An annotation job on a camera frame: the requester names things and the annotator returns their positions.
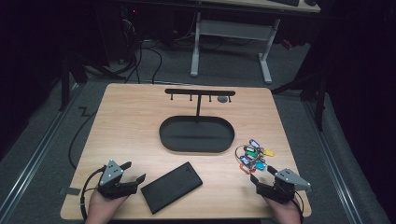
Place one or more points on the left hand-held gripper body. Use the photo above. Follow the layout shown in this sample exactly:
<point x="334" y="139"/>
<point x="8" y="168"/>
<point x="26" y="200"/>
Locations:
<point x="110" y="175"/>

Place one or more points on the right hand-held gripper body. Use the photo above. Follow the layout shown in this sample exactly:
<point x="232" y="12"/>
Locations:
<point x="286" y="183"/>

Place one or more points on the person's right hand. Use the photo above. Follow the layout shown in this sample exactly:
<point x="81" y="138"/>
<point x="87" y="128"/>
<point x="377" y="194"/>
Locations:
<point x="285" y="213"/>

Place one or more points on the person's left hand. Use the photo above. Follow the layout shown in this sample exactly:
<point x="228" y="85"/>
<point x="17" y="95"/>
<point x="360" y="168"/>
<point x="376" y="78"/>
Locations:
<point x="101" y="207"/>

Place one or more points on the bunch of coloured key tags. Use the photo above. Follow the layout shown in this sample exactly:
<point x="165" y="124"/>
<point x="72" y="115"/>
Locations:
<point x="251" y="153"/>

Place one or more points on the black smartphone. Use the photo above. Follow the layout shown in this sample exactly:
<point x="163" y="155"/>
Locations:
<point x="171" y="187"/>

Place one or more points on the grey tape piece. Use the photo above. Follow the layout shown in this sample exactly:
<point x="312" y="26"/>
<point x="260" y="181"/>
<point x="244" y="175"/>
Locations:
<point x="73" y="191"/>

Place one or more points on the black key stand with tray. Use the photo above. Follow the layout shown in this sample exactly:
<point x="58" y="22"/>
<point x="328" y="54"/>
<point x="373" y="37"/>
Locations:
<point x="196" y="134"/>

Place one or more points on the grey round table grommet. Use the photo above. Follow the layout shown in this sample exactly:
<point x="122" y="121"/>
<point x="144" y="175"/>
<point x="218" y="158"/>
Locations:
<point x="222" y="99"/>

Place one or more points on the black metal stand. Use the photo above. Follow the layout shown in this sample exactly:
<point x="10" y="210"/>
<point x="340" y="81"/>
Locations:
<point x="67" y="77"/>
<point x="314" y="90"/>

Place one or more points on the black computer tower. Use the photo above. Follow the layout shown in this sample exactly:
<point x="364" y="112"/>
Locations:
<point x="128" y="31"/>

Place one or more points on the black keyboard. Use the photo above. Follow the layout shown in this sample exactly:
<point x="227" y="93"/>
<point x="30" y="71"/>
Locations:
<point x="285" y="2"/>

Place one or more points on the metal floor rail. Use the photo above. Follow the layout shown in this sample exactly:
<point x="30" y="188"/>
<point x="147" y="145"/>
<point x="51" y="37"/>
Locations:
<point x="37" y="152"/>
<point x="334" y="161"/>

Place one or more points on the white metal frame desk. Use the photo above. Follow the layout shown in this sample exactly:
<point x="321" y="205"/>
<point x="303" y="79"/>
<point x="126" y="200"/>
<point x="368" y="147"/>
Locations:
<point x="233" y="29"/>

